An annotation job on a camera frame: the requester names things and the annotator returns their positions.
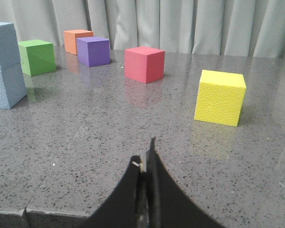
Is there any purple foam cube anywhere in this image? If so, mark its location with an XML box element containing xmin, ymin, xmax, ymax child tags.
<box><xmin>76</xmin><ymin>37</ymin><xmax>111</xmax><ymax>67</ymax></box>

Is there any green foam cube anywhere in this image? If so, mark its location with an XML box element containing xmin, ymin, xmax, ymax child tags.
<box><xmin>18</xmin><ymin>39</ymin><xmax>57</xmax><ymax>76</ymax></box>

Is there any red foam cube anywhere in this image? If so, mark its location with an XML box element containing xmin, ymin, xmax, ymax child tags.
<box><xmin>124</xmin><ymin>46</ymin><xmax>165</xmax><ymax>84</ymax></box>

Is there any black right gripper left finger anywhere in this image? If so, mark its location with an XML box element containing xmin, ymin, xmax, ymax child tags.
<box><xmin>80</xmin><ymin>155</ymin><xmax>145</xmax><ymax>228</ymax></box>

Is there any light blue foam cube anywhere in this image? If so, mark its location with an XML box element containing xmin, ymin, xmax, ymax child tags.
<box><xmin>0</xmin><ymin>62</ymin><xmax>27</xmax><ymax>109</ymax></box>
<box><xmin>0</xmin><ymin>22</ymin><xmax>20</xmax><ymax>69</ymax></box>

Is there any yellow foam cube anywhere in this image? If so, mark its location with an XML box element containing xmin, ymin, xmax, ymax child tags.
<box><xmin>194</xmin><ymin>69</ymin><xmax>247</xmax><ymax>127</ymax></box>

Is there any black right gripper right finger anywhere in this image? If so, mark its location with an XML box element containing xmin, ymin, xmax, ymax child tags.
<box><xmin>146</xmin><ymin>138</ymin><xmax>222</xmax><ymax>228</ymax></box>

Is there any grey curtain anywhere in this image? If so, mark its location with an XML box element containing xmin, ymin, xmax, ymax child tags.
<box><xmin>0</xmin><ymin>0</ymin><xmax>285</xmax><ymax>58</ymax></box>

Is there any orange foam cube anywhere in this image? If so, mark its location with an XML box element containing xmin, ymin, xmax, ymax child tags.
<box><xmin>64</xmin><ymin>29</ymin><xmax>94</xmax><ymax>55</ymax></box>

